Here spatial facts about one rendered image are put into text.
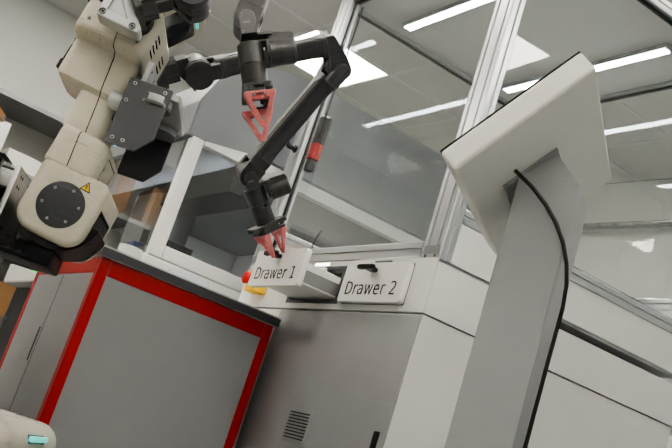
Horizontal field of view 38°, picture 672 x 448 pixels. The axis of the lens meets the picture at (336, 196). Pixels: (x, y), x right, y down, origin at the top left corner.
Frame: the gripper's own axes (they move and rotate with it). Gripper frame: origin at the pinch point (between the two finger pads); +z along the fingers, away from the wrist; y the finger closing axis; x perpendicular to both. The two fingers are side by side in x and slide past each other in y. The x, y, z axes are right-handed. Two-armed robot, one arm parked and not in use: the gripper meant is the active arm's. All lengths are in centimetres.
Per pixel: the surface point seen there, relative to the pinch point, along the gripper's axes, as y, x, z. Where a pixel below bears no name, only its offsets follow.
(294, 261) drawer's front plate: 0.5, -6.4, 3.1
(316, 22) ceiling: 201, 239, -64
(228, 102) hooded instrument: 46, 83, -42
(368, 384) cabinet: -10, -39, 32
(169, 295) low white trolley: -29.2, 14.1, 0.0
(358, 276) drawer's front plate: 9.2, -21.3, 11.6
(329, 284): 6.3, -9.9, 12.7
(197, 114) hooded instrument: 33, 83, -42
